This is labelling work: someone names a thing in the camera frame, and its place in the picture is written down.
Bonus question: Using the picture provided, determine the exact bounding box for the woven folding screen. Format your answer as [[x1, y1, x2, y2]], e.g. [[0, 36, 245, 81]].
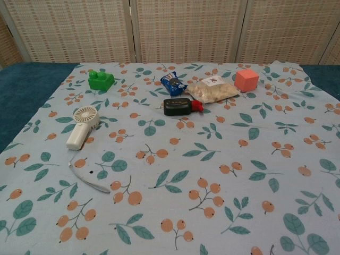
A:
[[0, 0, 340, 66]]

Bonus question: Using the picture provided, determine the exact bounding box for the blue cookie snack packet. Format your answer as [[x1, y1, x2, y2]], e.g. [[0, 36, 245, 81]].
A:
[[160, 72, 188, 97]]

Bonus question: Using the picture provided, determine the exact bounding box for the clear bag of nuts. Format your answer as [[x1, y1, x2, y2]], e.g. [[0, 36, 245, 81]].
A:
[[186, 75, 240, 104]]

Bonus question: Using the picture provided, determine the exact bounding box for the black bottle with red cap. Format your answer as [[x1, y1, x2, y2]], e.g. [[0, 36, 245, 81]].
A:
[[163, 98, 205, 117]]

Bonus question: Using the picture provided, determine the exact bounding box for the floral patterned tablecloth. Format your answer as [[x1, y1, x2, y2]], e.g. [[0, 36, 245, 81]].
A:
[[0, 62, 340, 255]]

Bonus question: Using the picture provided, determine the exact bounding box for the pink cube block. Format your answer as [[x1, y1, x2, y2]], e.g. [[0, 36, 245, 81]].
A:
[[234, 70, 260, 92]]

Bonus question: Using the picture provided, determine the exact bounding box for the green toy building block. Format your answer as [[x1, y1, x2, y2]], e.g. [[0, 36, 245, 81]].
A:
[[88, 71, 115, 92]]

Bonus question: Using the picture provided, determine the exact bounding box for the white handheld fan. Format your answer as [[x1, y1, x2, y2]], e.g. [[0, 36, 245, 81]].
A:
[[65, 105, 111, 194]]

